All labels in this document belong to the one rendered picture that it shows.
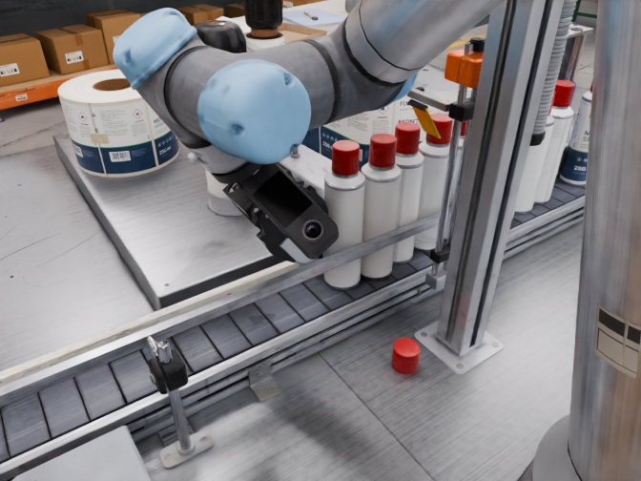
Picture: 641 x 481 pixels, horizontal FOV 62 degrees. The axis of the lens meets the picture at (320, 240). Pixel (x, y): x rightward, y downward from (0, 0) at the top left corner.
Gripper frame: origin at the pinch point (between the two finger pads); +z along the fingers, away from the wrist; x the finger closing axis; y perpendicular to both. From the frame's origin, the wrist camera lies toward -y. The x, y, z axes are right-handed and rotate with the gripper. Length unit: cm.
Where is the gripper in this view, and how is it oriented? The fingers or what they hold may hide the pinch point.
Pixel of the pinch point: (321, 260)
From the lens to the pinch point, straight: 70.1
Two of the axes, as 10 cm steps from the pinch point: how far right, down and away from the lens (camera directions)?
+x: -7.2, 6.9, -1.2
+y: -5.6, -4.7, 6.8
